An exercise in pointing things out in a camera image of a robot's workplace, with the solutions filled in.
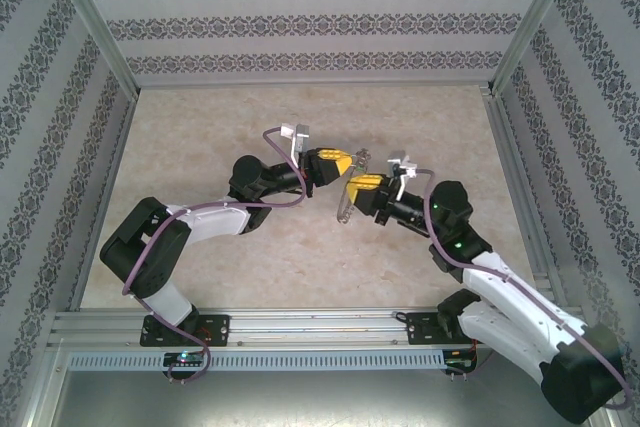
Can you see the large grey keyring with loops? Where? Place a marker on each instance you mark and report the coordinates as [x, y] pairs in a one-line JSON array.
[[342, 207]]

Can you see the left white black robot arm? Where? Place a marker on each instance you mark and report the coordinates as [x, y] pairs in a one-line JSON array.
[[135, 247]]

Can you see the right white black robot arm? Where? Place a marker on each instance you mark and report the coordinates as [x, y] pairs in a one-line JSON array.
[[585, 377]]

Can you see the grey metal sheet panel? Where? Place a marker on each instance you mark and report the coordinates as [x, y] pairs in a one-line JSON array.
[[300, 397]]

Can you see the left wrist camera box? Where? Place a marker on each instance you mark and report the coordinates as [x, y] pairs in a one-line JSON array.
[[301, 133]]

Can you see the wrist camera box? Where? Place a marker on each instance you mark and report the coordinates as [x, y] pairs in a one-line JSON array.
[[301, 133], [397, 159]]

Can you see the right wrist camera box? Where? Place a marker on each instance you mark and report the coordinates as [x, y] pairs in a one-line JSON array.
[[397, 159]]

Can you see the aluminium table back rail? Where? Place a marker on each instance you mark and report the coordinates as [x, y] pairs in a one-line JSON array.
[[310, 83]]

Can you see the aluminium table side rail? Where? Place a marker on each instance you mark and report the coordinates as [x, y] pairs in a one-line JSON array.
[[507, 147], [120, 147]]

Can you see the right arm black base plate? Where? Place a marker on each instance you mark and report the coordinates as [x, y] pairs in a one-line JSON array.
[[422, 329]]

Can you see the aluminium mounting rail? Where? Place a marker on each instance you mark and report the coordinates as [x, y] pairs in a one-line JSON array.
[[310, 322]]

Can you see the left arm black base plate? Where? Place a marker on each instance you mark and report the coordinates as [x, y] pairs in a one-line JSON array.
[[215, 329]]

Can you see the aluminium corner post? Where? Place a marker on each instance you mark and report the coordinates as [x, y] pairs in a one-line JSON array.
[[537, 22], [90, 22]]

